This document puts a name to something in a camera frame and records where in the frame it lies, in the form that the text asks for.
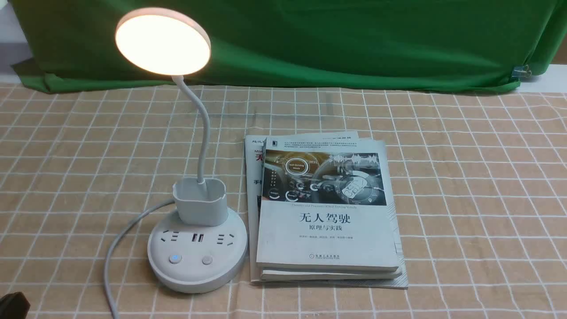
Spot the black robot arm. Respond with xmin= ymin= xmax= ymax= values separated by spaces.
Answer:
xmin=0 ymin=292 xmax=31 ymax=319

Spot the white round desk lamp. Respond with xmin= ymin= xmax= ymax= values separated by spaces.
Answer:
xmin=115 ymin=7 xmax=248 ymax=293

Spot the bottom white red-lettered book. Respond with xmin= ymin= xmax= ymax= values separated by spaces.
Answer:
xmin=244 ymin=135 xmax=408 ymax=289

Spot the top white self-driving book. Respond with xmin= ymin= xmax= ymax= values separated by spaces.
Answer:
xmin=256 ymin=135 xmax=401 ymax=272

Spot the middle white book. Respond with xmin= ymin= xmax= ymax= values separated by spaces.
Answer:
xmin=260 ymin=265 xmax=406 ymax=281

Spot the orange checkered tablecloth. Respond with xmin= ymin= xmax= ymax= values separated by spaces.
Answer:
xmin=0 ymin=84 xmax=567 ymax=319

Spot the green backdrop cloth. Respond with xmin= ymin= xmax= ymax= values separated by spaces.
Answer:
xmin=11 ymin=0 xmax=566 ymax=93

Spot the metal binder clip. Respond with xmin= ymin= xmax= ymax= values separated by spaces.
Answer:
xmin=511 ymin=65 xmax=532 ymax=79

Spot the white lamp power cable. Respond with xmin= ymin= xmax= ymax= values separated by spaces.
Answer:
xmin=103 ymin=198 xmax=175 ymax=319

